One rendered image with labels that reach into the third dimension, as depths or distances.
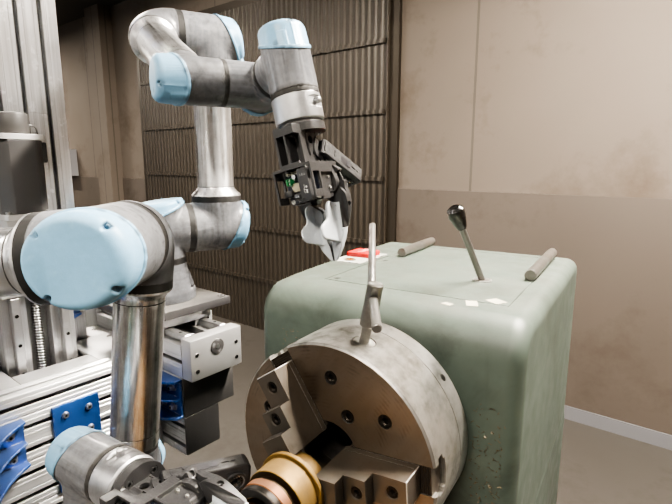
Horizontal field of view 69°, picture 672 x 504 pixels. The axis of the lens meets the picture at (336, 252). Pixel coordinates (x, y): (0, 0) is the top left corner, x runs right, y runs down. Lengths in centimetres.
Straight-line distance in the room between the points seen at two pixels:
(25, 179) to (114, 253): 54
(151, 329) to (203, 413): 42
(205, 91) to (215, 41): 39
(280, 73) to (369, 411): 49
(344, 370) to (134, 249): 30
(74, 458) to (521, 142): 274
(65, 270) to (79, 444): 26
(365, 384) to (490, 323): 22
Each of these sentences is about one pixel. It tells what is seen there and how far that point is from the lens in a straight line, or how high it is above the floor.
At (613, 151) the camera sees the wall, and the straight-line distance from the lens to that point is 296.
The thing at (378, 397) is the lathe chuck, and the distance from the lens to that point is 65.
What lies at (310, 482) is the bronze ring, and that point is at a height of 110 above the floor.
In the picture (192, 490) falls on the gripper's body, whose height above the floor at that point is 111.
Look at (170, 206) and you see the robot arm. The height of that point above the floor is 138.
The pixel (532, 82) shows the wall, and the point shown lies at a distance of 309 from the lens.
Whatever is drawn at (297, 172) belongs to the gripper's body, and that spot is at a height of 146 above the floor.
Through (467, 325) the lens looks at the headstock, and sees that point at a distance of 76.
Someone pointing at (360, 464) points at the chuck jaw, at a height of 110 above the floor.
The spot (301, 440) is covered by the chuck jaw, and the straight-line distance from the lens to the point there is 68.
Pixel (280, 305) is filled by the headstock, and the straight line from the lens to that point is 91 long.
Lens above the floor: 148
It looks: 10 degrees down
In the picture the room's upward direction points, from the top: straight up
